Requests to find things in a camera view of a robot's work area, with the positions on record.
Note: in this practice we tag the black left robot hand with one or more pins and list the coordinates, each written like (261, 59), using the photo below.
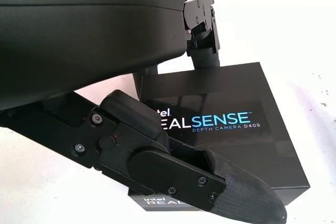
(78, 37)

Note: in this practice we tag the black RealSense box lid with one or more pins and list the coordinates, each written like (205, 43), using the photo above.
(236, 95)

